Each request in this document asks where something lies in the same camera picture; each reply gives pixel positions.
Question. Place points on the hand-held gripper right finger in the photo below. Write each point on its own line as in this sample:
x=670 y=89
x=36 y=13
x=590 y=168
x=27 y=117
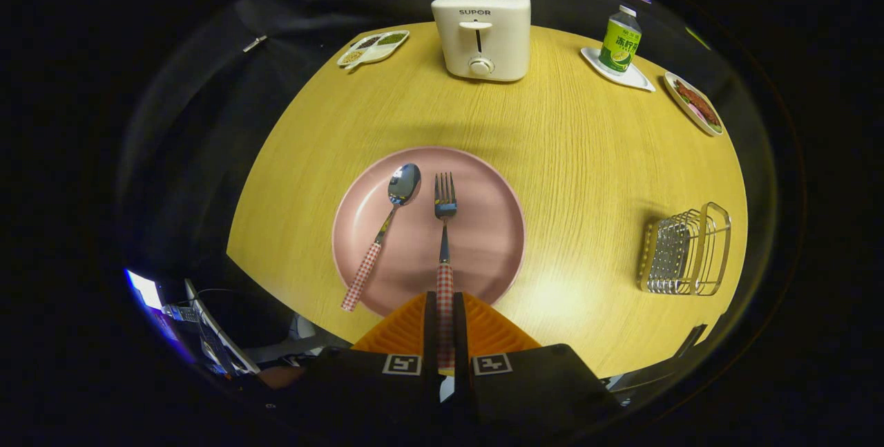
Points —
x=539 y=385

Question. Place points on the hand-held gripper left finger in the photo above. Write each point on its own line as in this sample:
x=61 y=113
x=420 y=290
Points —
x=373 y=385

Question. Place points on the pink round plate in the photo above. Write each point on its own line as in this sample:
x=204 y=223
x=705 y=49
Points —
x=483 y=246

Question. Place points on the open laptop computer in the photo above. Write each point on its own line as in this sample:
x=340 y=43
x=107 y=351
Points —
x=146 y=289

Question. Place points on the white square coaster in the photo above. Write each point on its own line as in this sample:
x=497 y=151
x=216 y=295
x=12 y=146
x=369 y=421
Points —
x=639 y=79

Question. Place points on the white plate with meat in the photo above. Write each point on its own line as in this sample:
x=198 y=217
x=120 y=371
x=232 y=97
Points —
x=694 y=103

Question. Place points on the white divided dish with beans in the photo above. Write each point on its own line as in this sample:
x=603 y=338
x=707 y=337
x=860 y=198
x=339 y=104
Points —
x=373 y=50

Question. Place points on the white toaster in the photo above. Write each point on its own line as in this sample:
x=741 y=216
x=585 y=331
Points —
x=483 y=46

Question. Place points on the green drink bottle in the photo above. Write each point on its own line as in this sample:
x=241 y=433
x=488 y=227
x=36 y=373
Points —
x=619 y=43

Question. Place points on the silver clip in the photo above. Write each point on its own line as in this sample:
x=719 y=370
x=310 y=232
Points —
x=255 y=43

